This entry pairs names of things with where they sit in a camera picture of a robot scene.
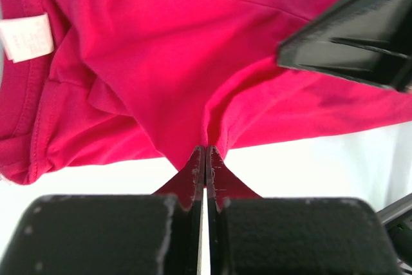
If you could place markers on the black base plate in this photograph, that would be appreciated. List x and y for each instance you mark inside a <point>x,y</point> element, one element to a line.
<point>396,219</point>

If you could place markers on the red t shirt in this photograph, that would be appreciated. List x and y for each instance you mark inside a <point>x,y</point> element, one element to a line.
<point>134,79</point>

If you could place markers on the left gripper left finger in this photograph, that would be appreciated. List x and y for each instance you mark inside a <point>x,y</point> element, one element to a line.
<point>158,233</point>

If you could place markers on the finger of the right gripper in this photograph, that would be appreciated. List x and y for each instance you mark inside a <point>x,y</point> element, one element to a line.
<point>366,41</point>

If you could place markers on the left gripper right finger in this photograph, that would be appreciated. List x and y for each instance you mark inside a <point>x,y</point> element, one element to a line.
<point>254,235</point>

